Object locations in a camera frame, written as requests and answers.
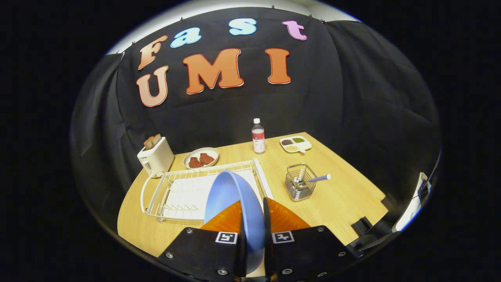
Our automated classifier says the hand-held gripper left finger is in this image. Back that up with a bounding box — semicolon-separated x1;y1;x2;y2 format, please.
157;201;248;282

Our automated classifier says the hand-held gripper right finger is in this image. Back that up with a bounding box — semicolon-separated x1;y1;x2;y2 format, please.
263;197;364;282

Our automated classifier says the metal wire basket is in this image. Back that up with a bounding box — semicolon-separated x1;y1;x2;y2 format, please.
285;163;318;202

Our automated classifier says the white wire dish rack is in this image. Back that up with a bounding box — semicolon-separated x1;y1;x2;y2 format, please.
140;158;274;223

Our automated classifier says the blue plate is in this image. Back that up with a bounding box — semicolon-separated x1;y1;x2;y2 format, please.
204;170;267;275

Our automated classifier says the striped handle spoon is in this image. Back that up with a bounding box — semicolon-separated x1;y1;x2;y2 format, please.
294;174;332;186

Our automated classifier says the white divided bean dish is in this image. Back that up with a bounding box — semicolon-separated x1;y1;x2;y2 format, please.
279;136;312;154

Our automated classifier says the white round meat dish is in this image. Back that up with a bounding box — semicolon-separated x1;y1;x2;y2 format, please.
183;147;220;169

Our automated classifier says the black table clamp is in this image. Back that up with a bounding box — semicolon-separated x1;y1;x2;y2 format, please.
351;217;373;236

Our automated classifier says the clear plastic water bottle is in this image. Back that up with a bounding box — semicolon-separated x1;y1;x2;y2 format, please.
252;118;266;154

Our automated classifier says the white toaster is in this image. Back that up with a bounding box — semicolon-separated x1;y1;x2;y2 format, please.
137;136;175;178

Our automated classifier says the black backdrop cloth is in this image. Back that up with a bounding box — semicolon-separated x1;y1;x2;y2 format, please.
70;6;443;235

